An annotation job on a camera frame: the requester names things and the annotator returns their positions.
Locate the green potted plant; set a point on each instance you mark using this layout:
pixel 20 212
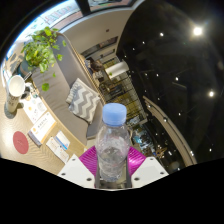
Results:
pixel 40 51

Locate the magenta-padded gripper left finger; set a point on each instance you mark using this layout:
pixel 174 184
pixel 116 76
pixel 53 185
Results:
pixel 87 160

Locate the group of ceiling lights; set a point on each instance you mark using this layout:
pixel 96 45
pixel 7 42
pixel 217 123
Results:
pixel 197 31

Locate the person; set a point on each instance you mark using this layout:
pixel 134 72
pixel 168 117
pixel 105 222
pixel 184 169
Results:
pixel 96 64

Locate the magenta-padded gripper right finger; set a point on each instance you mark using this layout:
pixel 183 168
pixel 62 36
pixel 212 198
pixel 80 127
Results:
pixel 138 160

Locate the clear blue-capped water bottle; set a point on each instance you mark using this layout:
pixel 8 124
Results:
pixel 112 146

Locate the white leaflet with pictures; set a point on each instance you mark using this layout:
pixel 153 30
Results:
pixel 35 109

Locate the grey curved sofa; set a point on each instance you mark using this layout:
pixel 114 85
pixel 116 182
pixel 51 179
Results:
pixel 63 73

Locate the white printed paper cup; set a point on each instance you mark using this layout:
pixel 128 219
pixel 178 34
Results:
pixel 15 88

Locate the flat round red coaster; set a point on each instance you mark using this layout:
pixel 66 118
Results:
pixel 20 142

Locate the grey white chevron pillow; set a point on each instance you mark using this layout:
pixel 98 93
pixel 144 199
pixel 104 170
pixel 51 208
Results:
pixel 83 101

